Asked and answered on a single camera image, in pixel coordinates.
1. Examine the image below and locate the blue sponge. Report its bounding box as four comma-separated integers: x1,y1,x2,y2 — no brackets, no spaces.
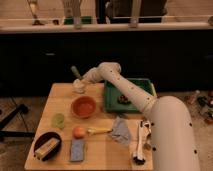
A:
70,139,85,162

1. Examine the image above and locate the green pepper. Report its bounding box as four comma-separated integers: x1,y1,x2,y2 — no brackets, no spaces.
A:
71,66,83,80

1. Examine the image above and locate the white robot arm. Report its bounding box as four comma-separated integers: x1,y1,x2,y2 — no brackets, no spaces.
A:
83,62,200,171

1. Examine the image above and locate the wooden block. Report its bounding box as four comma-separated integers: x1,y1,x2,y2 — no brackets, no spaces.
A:
35,138,59,160

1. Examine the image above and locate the orange bowl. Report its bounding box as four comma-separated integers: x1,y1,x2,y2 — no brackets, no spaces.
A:
71,96,96,119

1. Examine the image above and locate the grey cloth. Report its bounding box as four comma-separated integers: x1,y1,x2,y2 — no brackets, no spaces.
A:
109,117,132,146

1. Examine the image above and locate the green plastic cup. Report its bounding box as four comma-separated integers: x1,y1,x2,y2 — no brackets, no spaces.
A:
51,113,65,129

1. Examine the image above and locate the dark brown bowl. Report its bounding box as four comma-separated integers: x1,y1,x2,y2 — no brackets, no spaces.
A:
33,132,62,162

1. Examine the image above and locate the green tray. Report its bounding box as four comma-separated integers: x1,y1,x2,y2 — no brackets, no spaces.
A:
104,78,153,113

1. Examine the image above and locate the orange fruit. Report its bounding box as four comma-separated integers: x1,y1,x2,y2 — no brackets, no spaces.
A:
72,126,86,139

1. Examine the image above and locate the white paper cup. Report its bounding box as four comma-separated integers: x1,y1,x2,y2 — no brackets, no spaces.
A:
73,79,86,94

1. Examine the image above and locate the white black handled tool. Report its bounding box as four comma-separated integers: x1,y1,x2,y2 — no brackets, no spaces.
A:
133,121,150,165

